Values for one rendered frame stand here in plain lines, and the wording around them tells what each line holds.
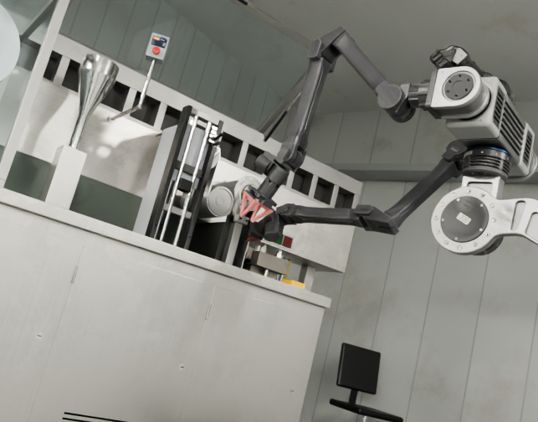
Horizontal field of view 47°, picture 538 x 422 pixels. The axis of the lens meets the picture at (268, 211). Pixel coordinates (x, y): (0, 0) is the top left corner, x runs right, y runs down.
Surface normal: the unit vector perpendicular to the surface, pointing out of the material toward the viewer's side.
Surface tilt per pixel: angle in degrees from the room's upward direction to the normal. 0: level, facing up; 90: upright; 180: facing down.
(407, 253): 90
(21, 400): 90
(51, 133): 90
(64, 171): 90
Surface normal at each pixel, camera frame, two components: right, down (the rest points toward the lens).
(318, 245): 0.57, -0.04
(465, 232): -0.59, -0.32
